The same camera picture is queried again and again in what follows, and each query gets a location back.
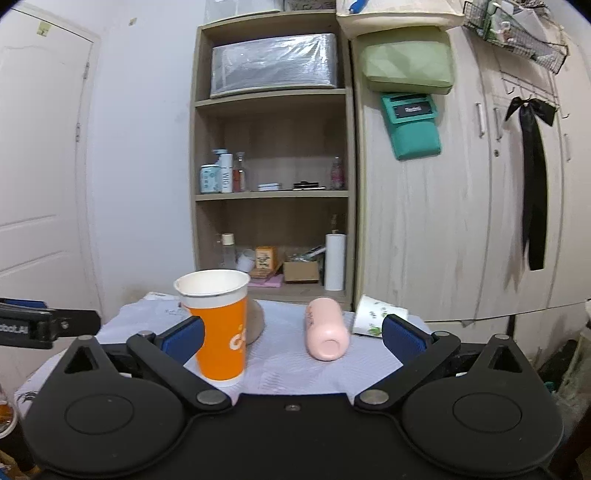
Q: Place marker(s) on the small cardboard box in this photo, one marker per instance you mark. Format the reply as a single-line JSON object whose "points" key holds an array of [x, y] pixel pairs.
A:
{"points": [[300, 272]]}

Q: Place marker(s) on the orange paper cup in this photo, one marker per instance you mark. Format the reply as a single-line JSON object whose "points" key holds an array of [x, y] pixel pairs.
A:
{"points": [[221, 332]]}

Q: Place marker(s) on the clear bottle cream cap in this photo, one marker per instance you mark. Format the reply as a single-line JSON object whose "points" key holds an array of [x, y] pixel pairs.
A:
{"points": [[227, 254]]}

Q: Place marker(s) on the dark flat case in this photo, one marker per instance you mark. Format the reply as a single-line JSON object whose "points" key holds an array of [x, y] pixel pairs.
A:
{"points": [[309, 186]]}

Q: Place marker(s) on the wooden shelf unit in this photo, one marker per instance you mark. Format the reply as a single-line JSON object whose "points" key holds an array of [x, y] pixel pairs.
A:
{"points": [[272, 138]]}

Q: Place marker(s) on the white pump bottle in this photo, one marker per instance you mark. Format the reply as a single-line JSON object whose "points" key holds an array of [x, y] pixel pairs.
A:
{"points": [[225, 170]]}

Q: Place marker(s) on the yellow carton box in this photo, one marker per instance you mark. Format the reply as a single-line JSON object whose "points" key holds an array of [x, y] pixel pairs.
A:
{"points": [[266, 259]]}

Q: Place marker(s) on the teal bag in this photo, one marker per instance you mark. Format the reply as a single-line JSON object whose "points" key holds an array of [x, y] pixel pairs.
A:
{"points": [[415, 134]]}

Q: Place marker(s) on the over-door hook rack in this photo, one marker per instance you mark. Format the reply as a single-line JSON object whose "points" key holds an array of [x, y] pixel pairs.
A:
{"points": [[512, 85]]}

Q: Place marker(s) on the white paper towel roll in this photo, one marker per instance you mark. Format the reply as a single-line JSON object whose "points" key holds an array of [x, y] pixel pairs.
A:
{"points": [[335, 263]]}

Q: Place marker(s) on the pink small bottle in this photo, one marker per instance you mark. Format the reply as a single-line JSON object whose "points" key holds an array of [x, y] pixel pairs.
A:
{"points": [[337, 175]]}

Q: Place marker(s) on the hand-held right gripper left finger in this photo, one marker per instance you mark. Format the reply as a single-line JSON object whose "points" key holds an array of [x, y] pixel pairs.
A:
{"points": [[184, 339]]}

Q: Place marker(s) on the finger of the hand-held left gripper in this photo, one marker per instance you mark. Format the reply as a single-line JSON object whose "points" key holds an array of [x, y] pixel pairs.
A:
{"points": [[76, 323]]}

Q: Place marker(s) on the beige cup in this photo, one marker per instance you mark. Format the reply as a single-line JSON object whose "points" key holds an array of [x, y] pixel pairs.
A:
{"points": [[255, 323]]}

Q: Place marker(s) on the white green-print paper cup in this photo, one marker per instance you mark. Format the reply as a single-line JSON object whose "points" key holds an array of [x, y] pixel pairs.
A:
{"points": [[369, 316]]}

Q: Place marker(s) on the cream tote bag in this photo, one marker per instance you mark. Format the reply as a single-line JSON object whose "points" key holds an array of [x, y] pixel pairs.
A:
{"points": [[397, 18]]}

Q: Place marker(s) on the teal label jar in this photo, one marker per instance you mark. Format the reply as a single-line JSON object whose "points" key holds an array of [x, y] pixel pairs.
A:
{"points": [[210, 180]]}

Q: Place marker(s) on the white mug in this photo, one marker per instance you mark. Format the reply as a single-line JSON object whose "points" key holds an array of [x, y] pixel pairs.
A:
{"points": [[245, 261]]}

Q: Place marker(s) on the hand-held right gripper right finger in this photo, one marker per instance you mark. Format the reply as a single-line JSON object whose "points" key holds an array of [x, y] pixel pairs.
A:
{"points": [[404, 334]]}

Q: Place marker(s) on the white flat tin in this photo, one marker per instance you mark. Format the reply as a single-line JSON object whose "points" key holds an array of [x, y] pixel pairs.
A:
{"points": [[269, 187]]}

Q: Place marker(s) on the black ribbon bow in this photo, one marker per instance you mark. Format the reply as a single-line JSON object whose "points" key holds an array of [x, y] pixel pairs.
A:
{"points": [[534, 184]]}

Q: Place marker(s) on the silver quilted storage box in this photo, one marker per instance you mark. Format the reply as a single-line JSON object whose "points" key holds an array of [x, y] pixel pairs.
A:
{"points": [[274, 64]]}

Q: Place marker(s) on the white printed table cloth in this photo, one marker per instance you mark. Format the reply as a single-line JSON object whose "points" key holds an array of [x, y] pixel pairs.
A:
{"points": [[277, 369]]}

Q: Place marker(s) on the white door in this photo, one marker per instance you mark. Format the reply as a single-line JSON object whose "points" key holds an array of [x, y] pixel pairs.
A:
{"points": [[41, 161]]}

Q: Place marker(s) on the drinking glass amber liquid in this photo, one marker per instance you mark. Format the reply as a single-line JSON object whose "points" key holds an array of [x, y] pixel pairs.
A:
{"points": [[5, 415]]}

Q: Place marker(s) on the clear bottle red liquid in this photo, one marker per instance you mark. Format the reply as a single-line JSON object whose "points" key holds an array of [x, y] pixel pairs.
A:
{"points": [[239, 175]]}

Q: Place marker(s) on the pink flat pad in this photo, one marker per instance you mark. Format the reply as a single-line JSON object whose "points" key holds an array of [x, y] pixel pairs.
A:
{"points": [[265, 282]]}

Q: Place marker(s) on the light wooden wardrobe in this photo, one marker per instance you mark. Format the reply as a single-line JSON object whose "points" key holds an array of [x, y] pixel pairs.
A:
{"points": [[461, 221]]}

